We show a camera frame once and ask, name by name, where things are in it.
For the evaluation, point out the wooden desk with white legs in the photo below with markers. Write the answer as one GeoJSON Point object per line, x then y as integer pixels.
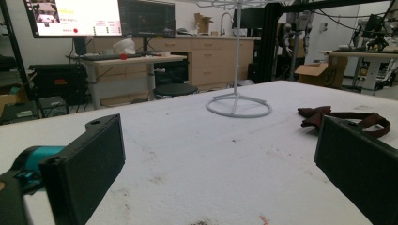
{"type": "Point", "coordinates": [131, 62]}

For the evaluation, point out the black metal frame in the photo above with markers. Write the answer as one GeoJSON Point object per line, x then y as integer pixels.
{"type": "Point", "coordinates": [269, 40]}

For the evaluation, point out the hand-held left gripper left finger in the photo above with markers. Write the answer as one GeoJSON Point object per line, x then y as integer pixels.
{"type": "Point", "coordinates": [84, 168]}

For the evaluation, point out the black keyboard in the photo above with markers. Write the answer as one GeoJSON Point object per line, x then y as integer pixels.
{"type": "Point", "coordinates": [106, 56]}

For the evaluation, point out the wooden cabinet with drawers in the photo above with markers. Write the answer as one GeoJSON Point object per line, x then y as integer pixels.
{"type": "Point", "coordinates": [212, 59]}

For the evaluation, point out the open cardboard box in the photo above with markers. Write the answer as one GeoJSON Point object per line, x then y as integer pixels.
{"type": "Point", "coordinates": [322, 73]}

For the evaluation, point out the white lab table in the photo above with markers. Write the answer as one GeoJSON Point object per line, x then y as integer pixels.
{"type": "Point", "coordinates": [366, 62]}

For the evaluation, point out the black equipment case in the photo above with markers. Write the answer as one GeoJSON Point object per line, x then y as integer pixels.
{"type": "Point", "coordinates": [59, 82]}

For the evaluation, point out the silver faucet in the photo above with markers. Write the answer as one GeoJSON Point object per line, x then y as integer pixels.
{"type": "Point", "coordinates": [224, 22]}

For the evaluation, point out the large lit monitor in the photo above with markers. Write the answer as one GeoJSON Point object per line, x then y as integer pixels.
{"type": "Point", "coordinates": [75, 17]}

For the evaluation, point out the black metal shelf post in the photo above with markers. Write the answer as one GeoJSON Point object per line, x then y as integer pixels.
{"type": "Point", "coordinates": [14, 47]}

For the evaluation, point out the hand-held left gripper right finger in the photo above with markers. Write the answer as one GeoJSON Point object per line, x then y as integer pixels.
{"type": "Point", "coordinates": [359, 165]}

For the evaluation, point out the small cardboard box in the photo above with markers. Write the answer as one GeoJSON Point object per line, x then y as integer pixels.
{"type": "Point", "coordinates": [202, 22]}

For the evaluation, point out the small red object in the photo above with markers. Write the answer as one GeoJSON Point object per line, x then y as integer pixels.
{"type": "Point", "coordinates": [123, 56]}

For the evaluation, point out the black round stool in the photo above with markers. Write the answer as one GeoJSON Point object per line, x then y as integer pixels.
{"type": "Point", "coordinates": [176, 90]}

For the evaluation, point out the black machine on table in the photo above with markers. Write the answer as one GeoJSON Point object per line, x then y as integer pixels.
{"type": "Point", "coordinates": [377, 31]}

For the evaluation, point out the dark monitor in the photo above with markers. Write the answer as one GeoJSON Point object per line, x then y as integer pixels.
{"type": "Point", "coordinates": [147, 18]}

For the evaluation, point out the white crumpled bag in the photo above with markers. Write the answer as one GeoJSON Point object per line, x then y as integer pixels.
{"type": "Point", "coordinates": [124, 46]}

